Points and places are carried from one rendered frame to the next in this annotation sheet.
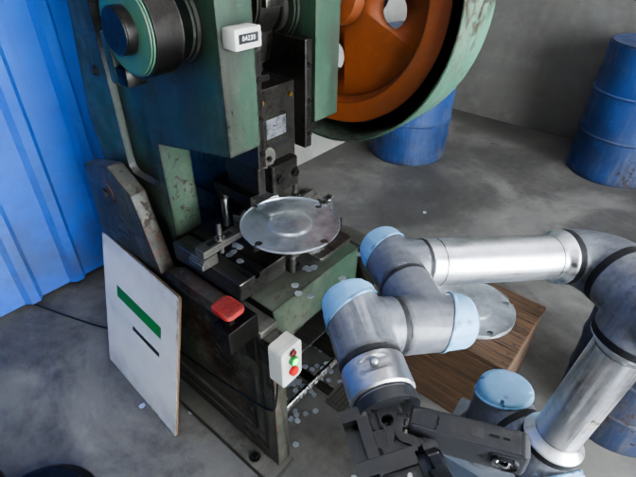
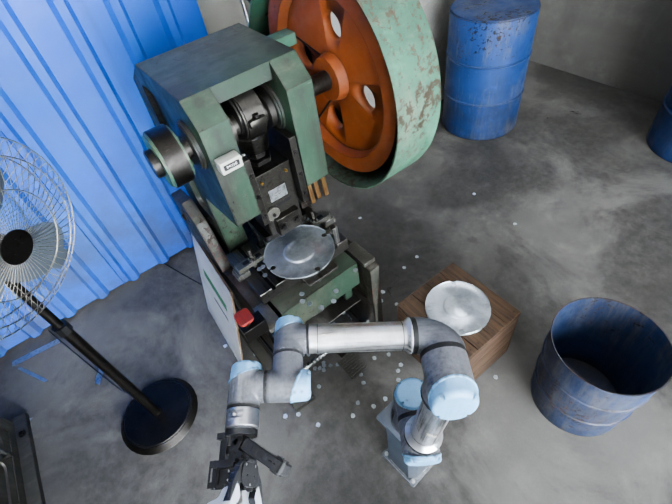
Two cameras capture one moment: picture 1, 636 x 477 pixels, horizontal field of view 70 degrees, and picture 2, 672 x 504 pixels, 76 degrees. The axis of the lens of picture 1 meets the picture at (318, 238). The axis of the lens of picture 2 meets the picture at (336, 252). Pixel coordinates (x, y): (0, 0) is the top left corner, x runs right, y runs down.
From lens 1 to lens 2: 0.71 m
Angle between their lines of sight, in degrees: 19
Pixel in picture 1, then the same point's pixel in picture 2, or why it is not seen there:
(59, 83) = not seen: hidden behind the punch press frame
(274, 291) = (287, 297)
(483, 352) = not seen: hidden behind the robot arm
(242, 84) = (238, 184)
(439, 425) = (251, 450)
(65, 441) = (178, 363)
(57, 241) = (174, 222)
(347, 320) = (232, 387)
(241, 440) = not seen: hidden behind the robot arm
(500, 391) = (405, 395)
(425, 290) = (284, 369)
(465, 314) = (299, 387)
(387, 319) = (252, 388)
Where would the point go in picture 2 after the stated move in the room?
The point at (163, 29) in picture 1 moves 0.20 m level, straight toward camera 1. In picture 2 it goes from (176, 168) to (163, 215)
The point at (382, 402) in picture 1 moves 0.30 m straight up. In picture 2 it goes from (232, 434) to (177, 372)
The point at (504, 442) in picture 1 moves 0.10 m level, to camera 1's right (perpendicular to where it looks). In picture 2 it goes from (272, 464) to (319, 475)
